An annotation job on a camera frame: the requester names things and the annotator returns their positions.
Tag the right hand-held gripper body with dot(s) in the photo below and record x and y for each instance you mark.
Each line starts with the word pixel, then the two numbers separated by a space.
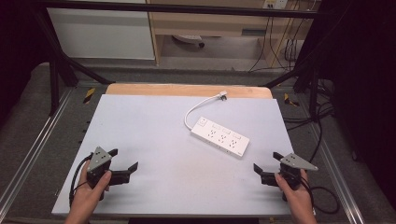
pixel 295 162

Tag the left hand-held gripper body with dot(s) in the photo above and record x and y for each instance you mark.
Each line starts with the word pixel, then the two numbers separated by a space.
pixel 99 158

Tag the person's right hand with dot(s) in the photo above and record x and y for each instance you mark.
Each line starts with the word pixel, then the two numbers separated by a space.
pixel 295 199

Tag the person's left hand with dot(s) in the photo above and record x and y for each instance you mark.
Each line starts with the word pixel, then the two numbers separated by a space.
pixel 87 199

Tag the white table cover board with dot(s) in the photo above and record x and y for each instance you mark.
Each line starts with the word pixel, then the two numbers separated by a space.
pixel 174 174

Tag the white power strip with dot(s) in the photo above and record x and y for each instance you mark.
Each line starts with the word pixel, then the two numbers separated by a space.
pixel 220 137

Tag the wooden table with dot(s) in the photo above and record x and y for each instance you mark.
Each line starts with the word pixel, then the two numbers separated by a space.
pixel 186 90

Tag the black curtain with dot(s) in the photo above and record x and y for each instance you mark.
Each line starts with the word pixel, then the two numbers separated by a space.
pixel 364 93
pixel 15 49

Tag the white cabinet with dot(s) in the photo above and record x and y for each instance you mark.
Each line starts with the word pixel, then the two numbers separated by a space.
pixel 102 34

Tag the grey power strip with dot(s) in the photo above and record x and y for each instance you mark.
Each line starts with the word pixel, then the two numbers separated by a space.
pixel 190 38

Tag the wooden shelf desk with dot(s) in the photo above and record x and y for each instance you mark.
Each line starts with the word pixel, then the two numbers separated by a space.
pixel 218 26

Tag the aluminium floor rail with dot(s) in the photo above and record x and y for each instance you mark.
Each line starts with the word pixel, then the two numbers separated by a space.
pixel 31 149
pixel 337 177

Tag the white wall socket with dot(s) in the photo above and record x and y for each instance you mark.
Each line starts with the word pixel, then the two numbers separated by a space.
pixel 275 3

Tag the black metal frame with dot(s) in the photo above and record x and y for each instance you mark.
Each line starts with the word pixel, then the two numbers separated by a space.
pixel 174 8

